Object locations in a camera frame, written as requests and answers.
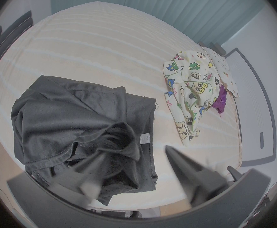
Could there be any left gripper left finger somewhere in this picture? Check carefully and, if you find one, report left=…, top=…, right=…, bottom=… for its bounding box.
left=79, top=151, right=107, bottom=198

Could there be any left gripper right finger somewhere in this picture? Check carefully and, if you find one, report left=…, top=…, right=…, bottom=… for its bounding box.
left=165, top=145, right=227, bottom=208

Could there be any black T-shirt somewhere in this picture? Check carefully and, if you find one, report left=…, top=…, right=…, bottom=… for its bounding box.
left=10, top=75, right=158, bottom=206

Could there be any bed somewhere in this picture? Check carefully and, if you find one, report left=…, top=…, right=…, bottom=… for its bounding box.
left=0, top=1, right=277, bottom=211

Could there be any purple garment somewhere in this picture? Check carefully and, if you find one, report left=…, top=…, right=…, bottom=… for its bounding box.
left=212, top=85, right=228, bottom=115

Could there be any white printed pyjama garment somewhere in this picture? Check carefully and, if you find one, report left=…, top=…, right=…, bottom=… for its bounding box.
left=163, top=50, right=221, bottom=147

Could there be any white printed pillow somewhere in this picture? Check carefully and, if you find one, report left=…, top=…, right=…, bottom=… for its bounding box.
left=201, top=47, right=240, bottom=98

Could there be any grey bedside table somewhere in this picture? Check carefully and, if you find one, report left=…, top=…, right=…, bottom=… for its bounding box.
left=198, top=42, right=226, bottom=57

